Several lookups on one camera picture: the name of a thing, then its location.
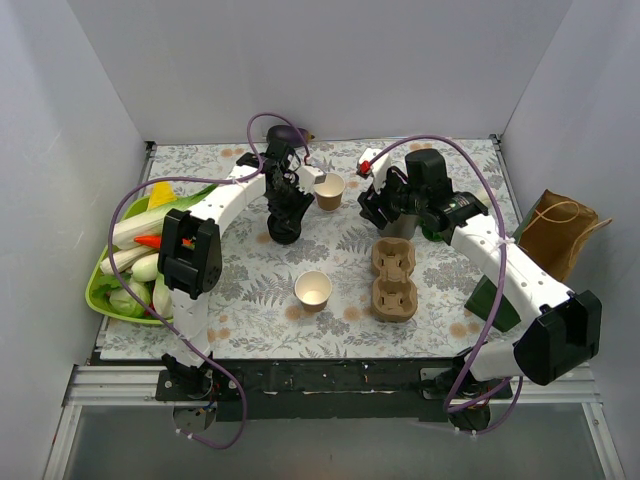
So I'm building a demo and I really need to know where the brown paper coffee cup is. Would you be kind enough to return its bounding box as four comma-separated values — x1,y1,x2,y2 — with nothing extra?
294,271,332,313

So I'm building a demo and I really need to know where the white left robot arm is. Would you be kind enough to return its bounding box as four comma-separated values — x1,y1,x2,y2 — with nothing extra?
158,140,326,400

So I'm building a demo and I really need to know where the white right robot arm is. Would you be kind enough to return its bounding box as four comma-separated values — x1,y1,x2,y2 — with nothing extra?
357,148,602,398

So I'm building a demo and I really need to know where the purple eggplant toy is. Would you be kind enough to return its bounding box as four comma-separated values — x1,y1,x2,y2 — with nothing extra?
266,125,315,149

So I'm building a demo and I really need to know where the grey straw holder cup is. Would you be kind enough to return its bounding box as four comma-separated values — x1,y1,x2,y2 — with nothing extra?
378,214,419,240

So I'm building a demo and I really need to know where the green bok choy toy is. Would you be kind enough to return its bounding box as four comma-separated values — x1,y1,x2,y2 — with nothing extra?
421,226,443,242

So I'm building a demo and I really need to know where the black lid stack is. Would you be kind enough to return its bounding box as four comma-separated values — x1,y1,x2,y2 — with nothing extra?
267,214,302,245

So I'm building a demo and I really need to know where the floral patterned table mat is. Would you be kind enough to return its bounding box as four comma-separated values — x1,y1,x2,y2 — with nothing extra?
99,138,561,360

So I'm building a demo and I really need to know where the brown cardboard cup carrier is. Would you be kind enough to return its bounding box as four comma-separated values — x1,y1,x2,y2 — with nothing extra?
371,237,418,323

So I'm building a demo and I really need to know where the yellow corn toy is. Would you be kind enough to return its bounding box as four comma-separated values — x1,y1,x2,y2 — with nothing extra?
147,181,177,210

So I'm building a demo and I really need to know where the dark green paper bag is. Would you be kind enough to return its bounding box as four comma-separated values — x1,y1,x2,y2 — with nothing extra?
464,198,541,333

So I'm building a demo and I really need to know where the brown paper bag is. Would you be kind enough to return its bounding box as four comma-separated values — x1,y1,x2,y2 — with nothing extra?
514,190,612,283

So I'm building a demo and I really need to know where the green plastic vegetable tray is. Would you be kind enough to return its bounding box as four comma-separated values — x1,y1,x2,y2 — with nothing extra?
85,191,178,324

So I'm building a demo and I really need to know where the orange carrot toy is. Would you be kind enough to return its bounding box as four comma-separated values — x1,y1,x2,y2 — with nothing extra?
134,235,162,249

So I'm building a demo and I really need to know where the large napa cabbage toy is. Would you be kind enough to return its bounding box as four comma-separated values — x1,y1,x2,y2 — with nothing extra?
112,185,216,250

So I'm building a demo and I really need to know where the green leafy lettuce toy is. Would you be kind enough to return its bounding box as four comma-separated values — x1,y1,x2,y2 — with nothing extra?
152,273,173,319

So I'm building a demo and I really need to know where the white daikon radish toy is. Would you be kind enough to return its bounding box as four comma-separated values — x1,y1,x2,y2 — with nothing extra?
99,246,157,275

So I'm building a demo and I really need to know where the round green cabbage toy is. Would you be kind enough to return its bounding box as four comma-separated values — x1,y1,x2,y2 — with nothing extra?
109,281,151,318

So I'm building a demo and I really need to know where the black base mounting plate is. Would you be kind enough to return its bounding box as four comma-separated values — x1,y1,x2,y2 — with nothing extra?
155,357,461,422

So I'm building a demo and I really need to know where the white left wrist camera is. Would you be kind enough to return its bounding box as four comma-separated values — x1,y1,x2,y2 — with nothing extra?
296,165,326,194

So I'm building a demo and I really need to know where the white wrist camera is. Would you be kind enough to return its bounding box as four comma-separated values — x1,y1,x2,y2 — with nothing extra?
296,165,326,194
356,148,392,192

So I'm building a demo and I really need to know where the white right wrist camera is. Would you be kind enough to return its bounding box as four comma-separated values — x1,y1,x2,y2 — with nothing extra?
356,148,392,192

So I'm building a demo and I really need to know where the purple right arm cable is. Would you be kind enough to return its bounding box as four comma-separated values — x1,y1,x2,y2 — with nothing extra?
367,134,524,434

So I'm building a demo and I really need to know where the aluminium frame rail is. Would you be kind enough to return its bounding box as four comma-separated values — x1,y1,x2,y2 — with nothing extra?
63,364,167,407

